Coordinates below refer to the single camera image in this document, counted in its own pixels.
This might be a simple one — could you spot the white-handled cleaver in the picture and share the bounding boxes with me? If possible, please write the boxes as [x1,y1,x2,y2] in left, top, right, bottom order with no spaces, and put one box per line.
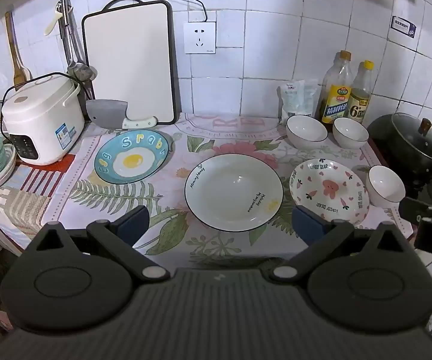
[86,99,158,130]

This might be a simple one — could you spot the clear vinegar bottle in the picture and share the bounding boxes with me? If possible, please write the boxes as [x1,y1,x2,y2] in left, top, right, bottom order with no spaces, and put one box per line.
[347,60,374,124]

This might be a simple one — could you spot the striped cloth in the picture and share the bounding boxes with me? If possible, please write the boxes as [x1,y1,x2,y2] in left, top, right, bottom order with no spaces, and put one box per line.
[0,155,74,250]

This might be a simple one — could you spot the cooking oil bottle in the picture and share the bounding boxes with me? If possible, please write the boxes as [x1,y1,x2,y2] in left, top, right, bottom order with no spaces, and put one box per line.
[320,50,352,124]

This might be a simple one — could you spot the blue egg print plate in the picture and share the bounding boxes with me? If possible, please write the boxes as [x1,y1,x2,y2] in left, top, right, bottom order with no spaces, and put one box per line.
[94,129,169,184]

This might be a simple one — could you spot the white rice paddle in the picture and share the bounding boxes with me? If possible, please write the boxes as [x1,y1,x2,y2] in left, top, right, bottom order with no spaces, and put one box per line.
[44,3,68,36]

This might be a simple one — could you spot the wall sticker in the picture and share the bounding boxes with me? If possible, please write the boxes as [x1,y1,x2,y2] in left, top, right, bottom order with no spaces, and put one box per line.
[391,16,417,38]

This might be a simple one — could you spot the black rice cooker cord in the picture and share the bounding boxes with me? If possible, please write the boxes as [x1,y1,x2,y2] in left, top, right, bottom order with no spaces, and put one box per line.
[1,72,85,139]

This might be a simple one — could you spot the black wok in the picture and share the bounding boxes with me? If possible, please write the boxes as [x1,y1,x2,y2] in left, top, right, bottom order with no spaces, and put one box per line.
[368,113,432,196]

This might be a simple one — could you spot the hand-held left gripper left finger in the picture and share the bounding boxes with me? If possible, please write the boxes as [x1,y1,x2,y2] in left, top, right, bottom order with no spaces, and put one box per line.
[26,205,171,282]

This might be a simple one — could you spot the pink bear print plate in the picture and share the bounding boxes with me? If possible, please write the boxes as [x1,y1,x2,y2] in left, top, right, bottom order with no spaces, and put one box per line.
[289,158,370,227]

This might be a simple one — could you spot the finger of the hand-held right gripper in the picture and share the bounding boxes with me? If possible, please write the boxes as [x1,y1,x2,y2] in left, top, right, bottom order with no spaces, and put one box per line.
[399,196,432,224]

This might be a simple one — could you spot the white ribbed bowl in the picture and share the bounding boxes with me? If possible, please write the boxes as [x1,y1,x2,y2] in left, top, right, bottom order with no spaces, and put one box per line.
[366,165,406,209]
[285,114,329,149]
[332,117,369,149]

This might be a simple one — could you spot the white wall socket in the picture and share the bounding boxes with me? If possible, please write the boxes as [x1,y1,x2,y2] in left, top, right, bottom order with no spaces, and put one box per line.
[184,21,216,55]

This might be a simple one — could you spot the floral tablecloth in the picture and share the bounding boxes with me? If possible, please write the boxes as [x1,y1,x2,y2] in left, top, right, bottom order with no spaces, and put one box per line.
[56,112,415,263]

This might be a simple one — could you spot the metal ladle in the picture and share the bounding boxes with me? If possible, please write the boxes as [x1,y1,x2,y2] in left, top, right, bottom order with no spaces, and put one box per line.
[59,0,85,81]
[64,7,97,81]

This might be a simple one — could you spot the wooden spatula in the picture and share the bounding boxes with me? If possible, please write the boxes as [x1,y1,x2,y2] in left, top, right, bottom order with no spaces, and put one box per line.
[5,10,32,87]

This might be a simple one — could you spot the white black-rimmed plate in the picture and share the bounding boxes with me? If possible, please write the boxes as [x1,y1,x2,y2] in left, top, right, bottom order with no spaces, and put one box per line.
[184,154,284,232]

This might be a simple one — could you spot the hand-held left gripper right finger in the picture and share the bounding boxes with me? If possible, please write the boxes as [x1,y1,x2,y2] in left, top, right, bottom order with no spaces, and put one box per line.
[268,205,413,284]

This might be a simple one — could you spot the white cutting board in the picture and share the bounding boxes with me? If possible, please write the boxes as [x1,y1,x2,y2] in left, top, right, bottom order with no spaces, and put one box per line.
[82,0,179,125]

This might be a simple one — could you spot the glass wok lid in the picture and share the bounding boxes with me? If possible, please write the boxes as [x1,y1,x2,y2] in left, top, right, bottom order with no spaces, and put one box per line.
[390,112,432,166]

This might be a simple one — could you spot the white seasoning bag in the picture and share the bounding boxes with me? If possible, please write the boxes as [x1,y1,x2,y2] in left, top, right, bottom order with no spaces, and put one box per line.
[280,79,317,121]

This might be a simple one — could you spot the white rice cooker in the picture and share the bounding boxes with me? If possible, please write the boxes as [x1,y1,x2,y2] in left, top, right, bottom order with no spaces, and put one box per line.
[1,74,86,166]

